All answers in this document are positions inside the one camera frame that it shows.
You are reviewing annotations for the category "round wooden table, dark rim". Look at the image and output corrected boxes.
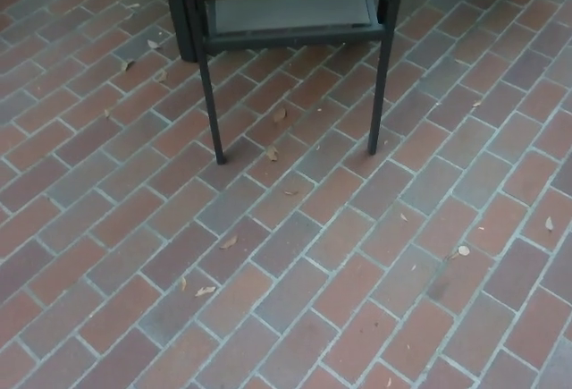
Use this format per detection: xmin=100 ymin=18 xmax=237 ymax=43
xmin=164 ymin=0 xmax=207 ymax=63

